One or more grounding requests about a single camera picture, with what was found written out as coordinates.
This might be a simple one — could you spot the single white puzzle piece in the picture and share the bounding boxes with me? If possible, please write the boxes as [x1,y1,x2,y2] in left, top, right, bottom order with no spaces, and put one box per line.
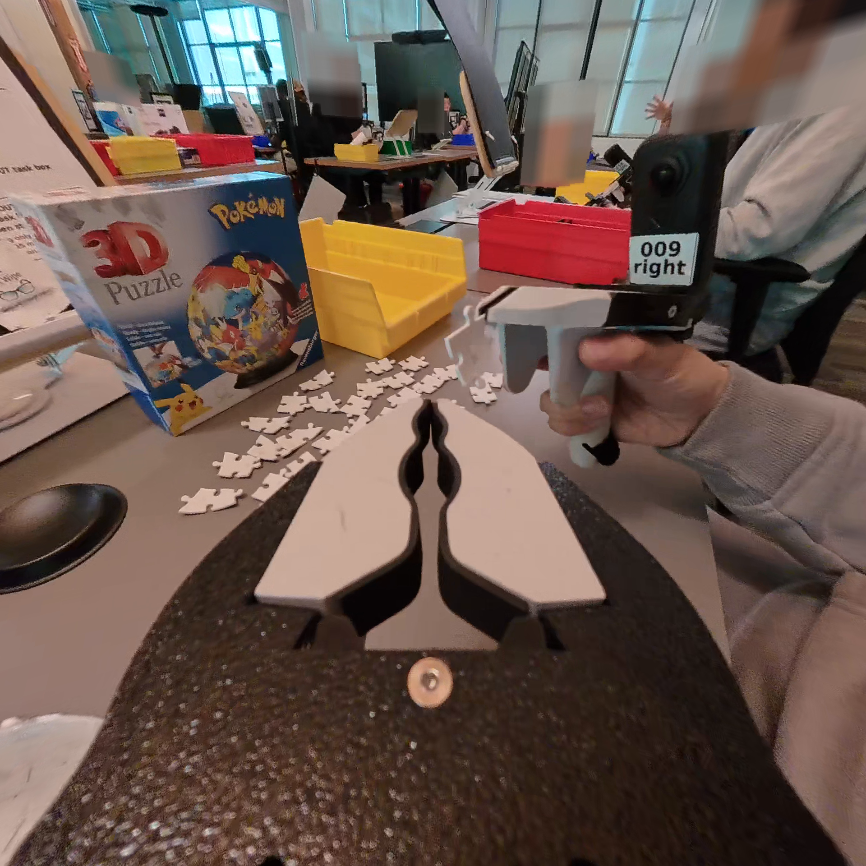
[444,308,503,390]

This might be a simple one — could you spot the person's right hand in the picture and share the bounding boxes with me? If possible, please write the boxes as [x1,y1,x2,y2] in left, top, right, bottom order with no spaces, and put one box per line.
[540,333,730,449]

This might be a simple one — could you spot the printed paper sheet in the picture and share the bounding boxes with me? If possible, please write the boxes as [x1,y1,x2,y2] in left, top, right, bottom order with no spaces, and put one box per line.
[0,61,96,332]

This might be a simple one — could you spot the yellow bin behind red bin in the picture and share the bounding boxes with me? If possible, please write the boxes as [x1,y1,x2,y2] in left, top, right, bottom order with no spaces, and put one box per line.
[555,169,620,204]

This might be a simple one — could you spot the colourful cartoon puzzle box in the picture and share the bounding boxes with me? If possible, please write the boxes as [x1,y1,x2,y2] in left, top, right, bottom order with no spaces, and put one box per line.
[10,171,324,436]

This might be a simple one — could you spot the small yellow storage bin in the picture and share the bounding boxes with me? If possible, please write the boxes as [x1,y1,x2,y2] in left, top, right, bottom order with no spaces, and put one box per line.
[108,135,182,175]

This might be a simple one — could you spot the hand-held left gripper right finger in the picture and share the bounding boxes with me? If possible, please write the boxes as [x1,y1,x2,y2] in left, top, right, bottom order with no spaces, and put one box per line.
[433,399,608,641]

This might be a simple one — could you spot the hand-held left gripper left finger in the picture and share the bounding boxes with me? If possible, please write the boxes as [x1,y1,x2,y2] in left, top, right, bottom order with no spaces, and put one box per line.
[253,399,435,637]

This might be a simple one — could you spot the person's beige clothing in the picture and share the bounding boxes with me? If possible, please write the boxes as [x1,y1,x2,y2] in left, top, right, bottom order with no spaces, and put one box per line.
[707,507,866,866]

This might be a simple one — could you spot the white plastic holder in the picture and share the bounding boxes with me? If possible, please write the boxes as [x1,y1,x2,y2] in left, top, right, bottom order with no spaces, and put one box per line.
[0,311,92,373]

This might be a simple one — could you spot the dark computer monitor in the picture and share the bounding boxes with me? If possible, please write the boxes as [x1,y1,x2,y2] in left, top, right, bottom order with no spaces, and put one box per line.
[374,41,468,133]

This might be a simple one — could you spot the black office chair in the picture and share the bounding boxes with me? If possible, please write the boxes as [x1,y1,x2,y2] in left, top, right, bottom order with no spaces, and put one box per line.
[714,223,866,387]

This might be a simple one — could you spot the background wooden table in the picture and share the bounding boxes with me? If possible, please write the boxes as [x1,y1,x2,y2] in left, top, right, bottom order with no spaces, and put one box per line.
[304,149,478,217]

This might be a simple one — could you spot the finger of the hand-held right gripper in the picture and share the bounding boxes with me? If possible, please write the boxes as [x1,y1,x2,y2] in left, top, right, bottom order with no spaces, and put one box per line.
[484,286,614,395]

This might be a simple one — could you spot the black round ball stand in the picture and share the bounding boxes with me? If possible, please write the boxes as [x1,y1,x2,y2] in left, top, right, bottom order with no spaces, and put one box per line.
[0,484,128,595]

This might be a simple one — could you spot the black square panel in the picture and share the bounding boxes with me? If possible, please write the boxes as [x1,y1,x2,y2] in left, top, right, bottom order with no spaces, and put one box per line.
[428,0,518,178]

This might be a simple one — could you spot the person's right forearm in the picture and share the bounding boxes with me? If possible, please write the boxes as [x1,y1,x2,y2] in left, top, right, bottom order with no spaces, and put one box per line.
[659,362,866,576]

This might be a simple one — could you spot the long red storage bin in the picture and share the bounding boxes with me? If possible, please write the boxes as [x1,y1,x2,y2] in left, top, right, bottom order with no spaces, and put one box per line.
[156,133,257,166]

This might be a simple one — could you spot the scattered loose puzzle pieces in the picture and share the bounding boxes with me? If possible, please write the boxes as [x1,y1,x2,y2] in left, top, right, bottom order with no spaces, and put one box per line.
[179,355,505,516]

